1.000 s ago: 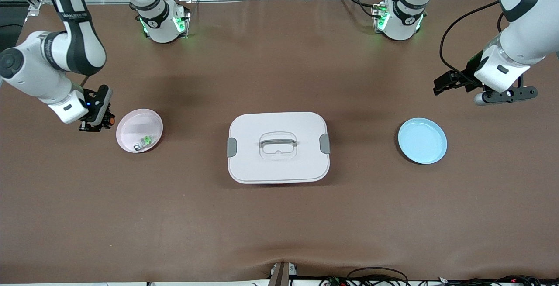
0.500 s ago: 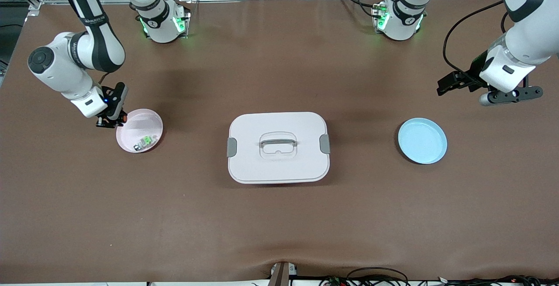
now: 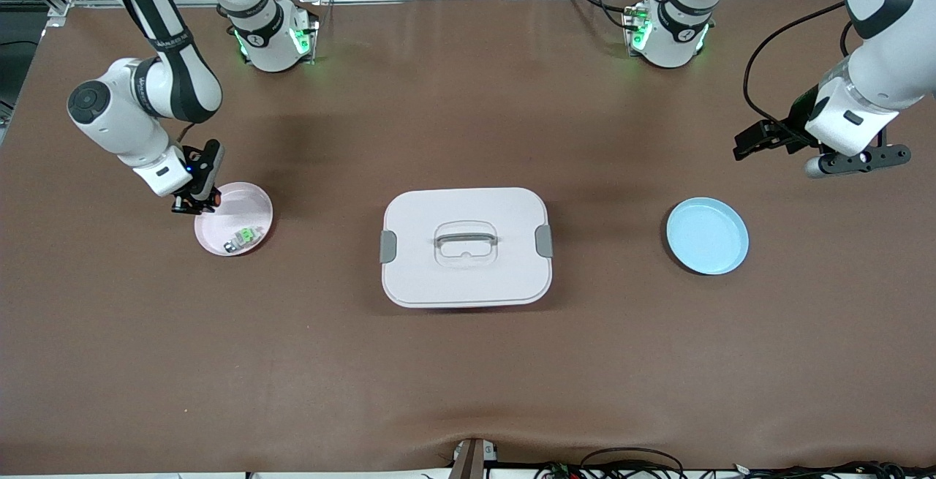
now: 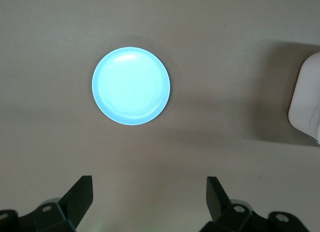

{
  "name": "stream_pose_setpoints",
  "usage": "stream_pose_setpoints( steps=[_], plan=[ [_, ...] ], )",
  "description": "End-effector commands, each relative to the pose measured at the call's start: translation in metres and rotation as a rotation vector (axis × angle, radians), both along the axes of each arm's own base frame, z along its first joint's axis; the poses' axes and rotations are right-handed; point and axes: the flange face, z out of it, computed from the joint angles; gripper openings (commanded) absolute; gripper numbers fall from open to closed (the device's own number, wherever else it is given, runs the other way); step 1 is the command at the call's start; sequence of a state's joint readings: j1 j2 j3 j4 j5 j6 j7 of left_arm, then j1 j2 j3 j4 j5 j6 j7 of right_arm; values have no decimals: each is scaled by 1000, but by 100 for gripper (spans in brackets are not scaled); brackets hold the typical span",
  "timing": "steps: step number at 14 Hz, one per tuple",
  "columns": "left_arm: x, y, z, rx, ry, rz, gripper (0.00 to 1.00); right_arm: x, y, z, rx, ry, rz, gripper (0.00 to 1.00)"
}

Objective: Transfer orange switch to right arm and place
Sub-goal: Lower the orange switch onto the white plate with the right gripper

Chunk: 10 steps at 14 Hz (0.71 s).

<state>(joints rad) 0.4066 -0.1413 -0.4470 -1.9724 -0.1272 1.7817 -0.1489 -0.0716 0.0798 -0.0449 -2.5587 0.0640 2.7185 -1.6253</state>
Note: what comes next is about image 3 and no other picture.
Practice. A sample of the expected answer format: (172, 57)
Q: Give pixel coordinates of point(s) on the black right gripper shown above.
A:
(194, 200)

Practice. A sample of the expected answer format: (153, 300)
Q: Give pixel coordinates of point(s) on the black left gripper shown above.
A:
(794, 125)

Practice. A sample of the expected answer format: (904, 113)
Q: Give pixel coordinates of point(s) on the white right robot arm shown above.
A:
(146, 99)

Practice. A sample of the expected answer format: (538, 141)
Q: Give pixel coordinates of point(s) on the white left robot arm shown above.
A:
(885, 62)

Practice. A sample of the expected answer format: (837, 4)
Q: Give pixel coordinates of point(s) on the pale pink round plate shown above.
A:
(208, 227)

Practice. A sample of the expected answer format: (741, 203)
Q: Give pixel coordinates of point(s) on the light blue round plate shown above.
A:
(706, 238)

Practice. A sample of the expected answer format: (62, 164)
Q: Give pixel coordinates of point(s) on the white lidded storage box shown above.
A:
(468, 281)

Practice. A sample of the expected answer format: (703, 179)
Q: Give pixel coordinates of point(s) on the brown table mat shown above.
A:
(468, 376)

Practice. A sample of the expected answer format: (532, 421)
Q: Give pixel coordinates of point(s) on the green push-button switch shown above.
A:
(248, 234)

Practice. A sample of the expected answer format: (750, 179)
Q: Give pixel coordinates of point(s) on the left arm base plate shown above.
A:
(627, 36)

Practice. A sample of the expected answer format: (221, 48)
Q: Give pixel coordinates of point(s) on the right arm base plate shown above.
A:
(314, 51)

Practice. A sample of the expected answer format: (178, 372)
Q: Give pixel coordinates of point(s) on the small metal edge bracket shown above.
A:
(468, 461)

